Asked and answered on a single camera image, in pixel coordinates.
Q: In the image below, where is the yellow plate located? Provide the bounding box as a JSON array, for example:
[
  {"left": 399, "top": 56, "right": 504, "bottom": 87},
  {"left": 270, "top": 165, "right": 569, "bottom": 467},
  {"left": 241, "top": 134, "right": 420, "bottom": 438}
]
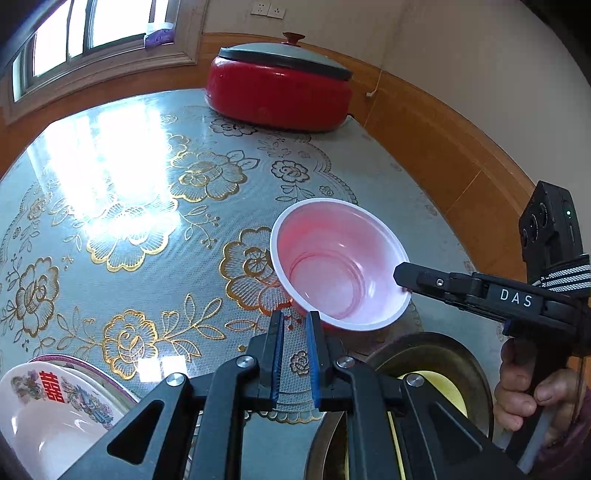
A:
[{"left": 388, "top": 371, "right": 465, "bottom": 480}]

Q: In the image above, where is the person's right hand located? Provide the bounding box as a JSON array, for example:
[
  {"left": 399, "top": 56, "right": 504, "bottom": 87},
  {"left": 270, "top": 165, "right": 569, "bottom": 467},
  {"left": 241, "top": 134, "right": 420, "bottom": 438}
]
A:
[{"left": 494, "top": 339, "right": 589, "bottom": 446}]

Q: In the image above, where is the floral tablecloth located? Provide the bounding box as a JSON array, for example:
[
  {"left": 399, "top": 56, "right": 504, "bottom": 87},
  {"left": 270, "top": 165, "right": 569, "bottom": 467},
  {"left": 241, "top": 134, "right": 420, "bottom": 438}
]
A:
[{"left": 0, "top": 88, "right": 522, "bottom": 480}]

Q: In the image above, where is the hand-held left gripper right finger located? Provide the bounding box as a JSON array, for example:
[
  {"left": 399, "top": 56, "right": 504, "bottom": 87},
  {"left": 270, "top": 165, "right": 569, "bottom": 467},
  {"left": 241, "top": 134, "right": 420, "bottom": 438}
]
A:
[{"left": 305, "top": 310, "right": 527, "bottom": 480}]

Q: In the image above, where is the purple cloth on windowsill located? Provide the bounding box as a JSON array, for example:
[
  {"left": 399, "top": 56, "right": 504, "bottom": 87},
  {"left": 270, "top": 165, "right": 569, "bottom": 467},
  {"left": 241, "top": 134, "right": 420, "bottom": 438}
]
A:
[{"left": 144, "top": 28, "right": 175, "bottom": 48}]

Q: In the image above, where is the white plate with dragon print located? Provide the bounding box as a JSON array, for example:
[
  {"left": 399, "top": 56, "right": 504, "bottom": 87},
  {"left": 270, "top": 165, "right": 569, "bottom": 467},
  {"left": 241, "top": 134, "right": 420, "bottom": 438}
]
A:
[{"left": 0, "top": 362, "right": 134, "bottom": 480}]

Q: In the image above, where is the red electric pot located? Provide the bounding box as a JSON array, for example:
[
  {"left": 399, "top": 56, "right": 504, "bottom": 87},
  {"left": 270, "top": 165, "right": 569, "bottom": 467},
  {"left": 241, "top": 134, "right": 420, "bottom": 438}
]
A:
[{"left": 205, "top": 58, "right": 352, "bottom": 133}]

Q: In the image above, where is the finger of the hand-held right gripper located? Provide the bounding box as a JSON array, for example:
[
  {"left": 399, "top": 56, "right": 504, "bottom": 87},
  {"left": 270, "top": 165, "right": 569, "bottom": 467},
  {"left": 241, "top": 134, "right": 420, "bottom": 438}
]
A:
[{"left": 393, "top": 262, "right": 509, "bottom": 324}]

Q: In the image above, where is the grey pot lid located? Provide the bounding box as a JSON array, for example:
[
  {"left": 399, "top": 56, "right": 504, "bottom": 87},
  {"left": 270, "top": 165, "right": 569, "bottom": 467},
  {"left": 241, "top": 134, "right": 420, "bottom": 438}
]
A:
[{"left": 217, "top": 31, "right": 354, "bottom": 80}]

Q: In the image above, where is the red plastic bowl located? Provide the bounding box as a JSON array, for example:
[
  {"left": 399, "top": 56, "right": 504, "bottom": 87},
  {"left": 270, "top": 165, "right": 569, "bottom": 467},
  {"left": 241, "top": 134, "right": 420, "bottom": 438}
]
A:
[{"left": 269, "top": 198, "right": 411, "bottom": 332}]

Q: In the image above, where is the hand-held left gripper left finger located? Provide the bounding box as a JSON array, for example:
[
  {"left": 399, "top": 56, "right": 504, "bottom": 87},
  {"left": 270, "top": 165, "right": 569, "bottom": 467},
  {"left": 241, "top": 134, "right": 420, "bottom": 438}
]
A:
[{"left": 60, "top": 310, "right": 284, "bottom": 480}]

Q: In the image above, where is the pink-rimmed floral bowl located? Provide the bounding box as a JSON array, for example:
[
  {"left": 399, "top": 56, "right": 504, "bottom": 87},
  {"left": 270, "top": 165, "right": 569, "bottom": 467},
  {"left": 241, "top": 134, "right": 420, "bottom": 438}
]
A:
[{"left": 28, "top": 353, "right": 140, "bottom": 407}]

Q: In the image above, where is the dark metal bowl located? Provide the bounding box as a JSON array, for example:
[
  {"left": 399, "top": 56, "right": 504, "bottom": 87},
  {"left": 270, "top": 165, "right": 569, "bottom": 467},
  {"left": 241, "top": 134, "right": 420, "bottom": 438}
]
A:
[{"left": 307, "top": 332, "right": 492, "bottom": 480}]

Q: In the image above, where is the window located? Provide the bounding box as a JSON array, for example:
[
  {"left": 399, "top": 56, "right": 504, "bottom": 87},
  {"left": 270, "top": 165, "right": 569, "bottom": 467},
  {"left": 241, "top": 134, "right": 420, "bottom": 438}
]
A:
[{"left": 0, "top": 0, "right": 204, "bottom": 125}]

